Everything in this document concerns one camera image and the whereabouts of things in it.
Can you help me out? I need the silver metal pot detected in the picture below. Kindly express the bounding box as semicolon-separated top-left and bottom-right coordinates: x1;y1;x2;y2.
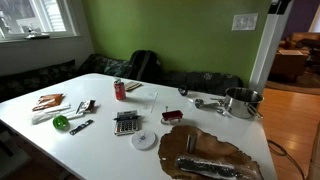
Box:
211;87;264;119

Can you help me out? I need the clear plastic sheet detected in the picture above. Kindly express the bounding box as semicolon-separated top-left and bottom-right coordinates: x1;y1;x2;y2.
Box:
136;92;158;113

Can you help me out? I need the red toy wagon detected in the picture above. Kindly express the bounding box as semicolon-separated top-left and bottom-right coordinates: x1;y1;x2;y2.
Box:
160;110;183;124

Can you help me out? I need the tan notepad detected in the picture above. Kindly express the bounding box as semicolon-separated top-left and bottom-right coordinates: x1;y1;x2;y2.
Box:
124;81;141;92

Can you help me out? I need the black backpack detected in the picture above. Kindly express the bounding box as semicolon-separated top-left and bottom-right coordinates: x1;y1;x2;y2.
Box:
123;50;162;83

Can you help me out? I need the dark floral bench cushion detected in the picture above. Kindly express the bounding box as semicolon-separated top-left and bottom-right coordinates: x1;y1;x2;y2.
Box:
77;54;243;95

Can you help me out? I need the red soda can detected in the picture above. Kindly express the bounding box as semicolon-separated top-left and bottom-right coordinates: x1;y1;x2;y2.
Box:
114;79;126;100

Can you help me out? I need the black pen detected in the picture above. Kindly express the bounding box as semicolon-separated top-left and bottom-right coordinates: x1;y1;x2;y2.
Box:
113;115;141;121

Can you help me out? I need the round white disc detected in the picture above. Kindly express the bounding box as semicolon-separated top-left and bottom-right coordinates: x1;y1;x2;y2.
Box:
131;130;156;150

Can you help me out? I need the grey calculator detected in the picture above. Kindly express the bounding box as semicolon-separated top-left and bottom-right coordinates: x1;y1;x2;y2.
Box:
114;110;139;136

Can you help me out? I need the brown wood slab mat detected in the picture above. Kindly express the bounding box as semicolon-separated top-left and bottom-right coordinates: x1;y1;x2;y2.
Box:
158;125;263;180

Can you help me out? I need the silver metal utensil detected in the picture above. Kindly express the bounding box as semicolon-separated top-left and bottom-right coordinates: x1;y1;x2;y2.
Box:
188;99;228;116

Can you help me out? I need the small silver foil packet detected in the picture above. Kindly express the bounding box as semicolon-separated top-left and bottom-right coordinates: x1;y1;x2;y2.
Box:
76;100;95;114

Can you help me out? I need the black metal strip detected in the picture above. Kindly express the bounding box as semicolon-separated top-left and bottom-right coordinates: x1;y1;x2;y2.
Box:
69;119;94;135

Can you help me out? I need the clear packet of dark items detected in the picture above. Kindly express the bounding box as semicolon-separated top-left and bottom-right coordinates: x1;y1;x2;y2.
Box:
175;154;264;180

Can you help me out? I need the green round lid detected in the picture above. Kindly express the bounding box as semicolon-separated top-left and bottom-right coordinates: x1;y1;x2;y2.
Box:
53;115;70;130

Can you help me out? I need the orange snack packet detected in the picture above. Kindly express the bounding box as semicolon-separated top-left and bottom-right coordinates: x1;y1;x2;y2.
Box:
32;94;63;111

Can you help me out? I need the white plastic packet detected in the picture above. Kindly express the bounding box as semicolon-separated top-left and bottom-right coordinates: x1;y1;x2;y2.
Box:
31;103;84;125

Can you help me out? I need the brown armchair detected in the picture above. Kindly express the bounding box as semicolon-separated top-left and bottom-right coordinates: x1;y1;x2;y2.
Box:
268;32;320;82

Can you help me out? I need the object on window sill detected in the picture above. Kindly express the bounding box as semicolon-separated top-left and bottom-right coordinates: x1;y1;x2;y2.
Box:
26;27;50;39

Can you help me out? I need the white wall switch plate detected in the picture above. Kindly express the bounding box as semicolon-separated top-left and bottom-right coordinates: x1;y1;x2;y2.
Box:
232;13;258;31

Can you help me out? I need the black floor cable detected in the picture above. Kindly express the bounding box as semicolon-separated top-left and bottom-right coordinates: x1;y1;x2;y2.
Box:
267;139;306;180

